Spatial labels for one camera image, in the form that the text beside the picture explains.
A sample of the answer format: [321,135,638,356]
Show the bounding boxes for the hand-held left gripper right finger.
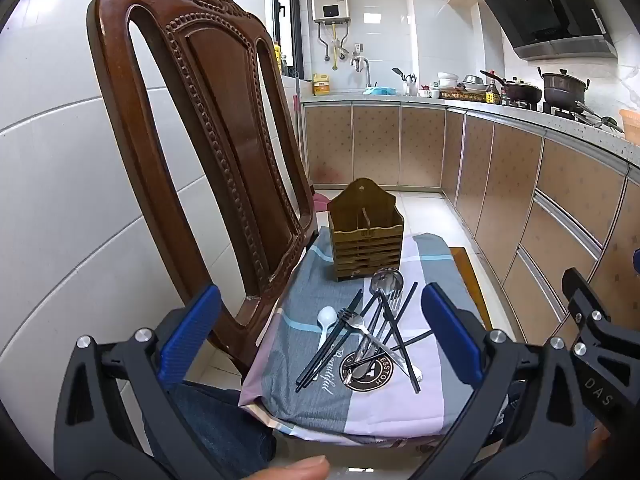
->
[414,282,602,480]

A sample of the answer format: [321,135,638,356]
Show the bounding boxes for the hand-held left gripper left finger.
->
[52,284,228,480]

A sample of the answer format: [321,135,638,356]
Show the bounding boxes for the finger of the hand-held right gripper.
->
[561,267,640,442]

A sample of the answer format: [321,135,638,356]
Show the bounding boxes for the black chopstick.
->
[299,310,361,393]
[379,291,422,395]
[295,289,364,389]
[385,331,433,352]
[367,282,419,361]

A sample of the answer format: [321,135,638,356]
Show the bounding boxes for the silver metal fork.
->
[350,287,404,366]
[336,308,425,381]

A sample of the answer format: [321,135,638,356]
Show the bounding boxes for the brown slatted utensil holder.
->
[326,177,405,282]

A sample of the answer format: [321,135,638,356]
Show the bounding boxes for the white plastic spoon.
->
[316,306,339,356]

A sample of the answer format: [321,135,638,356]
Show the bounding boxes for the person's left hand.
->
[249,455,331,480]

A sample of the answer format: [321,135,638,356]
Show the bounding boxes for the person's leg in jeans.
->
[142,380,277,480]

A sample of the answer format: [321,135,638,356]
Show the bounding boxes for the grey and lilac printed cloth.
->
[237,226,483,453]

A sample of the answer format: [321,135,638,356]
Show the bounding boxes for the brown kitchen cabinets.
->
[302,100,640,376]

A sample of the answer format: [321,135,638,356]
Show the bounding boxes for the speckled kitchen countertop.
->
[300,91,640,171]

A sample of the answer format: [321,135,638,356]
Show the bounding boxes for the patterned brown box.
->
[440,89,488,103]

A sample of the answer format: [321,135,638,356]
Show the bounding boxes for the metal ladle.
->
[575,102,626,133]

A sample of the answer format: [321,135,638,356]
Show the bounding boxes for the carved brown wooden chair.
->
[86,0,321,376]

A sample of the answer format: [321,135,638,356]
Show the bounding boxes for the gas stove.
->
[510,100,601,122]

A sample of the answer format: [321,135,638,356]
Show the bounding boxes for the white counter utensil cup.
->
[392,67,419,97]

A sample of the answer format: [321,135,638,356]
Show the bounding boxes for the black wok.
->
[480,70,543,106]

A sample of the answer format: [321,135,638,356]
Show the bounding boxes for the dark cooking pot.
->
[538,67,591,111]

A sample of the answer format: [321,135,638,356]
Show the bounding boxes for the chrome kitchen faucet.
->
[350,56,372,88]

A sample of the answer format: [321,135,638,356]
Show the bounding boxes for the water heater pipes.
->
[317,22,351,69]

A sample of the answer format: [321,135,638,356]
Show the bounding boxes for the dark framed window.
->
[272,0,303,78]

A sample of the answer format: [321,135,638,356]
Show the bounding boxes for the black range hood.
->
[467,0,618,61]

